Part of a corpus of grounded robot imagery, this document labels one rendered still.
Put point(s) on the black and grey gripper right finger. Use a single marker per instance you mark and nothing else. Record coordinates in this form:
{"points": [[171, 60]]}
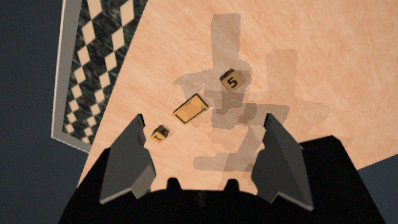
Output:
{"points": [[289, 177]]}

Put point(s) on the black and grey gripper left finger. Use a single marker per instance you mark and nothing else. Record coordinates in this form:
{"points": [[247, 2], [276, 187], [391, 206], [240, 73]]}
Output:
{"points": [[122, 173]]}

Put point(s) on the wooden number cube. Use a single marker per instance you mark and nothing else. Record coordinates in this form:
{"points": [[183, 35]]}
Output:
{"points": [[159, 134], [231, 80]]}

